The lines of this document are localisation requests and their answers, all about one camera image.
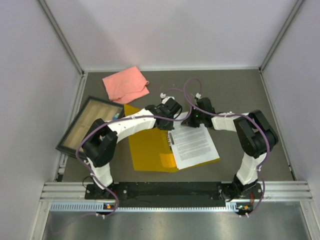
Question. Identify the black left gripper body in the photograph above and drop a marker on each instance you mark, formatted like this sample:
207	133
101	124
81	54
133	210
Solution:
168	126

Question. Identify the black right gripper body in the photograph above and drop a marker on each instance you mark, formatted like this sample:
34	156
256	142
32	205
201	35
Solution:
195	119

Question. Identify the printed paper sheet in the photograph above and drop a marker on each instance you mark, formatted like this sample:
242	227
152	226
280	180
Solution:
192	146

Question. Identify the metal folder clip mechanism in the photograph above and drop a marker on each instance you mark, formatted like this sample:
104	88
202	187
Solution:
170	139

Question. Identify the yellow plastic folder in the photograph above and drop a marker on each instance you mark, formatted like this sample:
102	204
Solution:
150	152

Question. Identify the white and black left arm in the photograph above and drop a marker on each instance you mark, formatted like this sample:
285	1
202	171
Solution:
100	142

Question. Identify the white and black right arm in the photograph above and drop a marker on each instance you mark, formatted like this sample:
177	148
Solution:
255	134

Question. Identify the pink folded cloth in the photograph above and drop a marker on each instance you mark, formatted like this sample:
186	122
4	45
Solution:
126	86

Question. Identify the black framed wooden tray box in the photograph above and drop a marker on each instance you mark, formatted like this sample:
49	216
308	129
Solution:
93	108

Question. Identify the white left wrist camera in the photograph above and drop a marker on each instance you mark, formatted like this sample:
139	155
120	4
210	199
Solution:
164	98

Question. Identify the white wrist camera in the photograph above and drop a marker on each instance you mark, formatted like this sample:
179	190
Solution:
198	96
164	98

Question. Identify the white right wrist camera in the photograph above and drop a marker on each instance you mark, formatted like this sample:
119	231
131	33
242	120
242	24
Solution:
198	96

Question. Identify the aluminium frame rail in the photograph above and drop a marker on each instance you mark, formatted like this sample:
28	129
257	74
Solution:
56	189

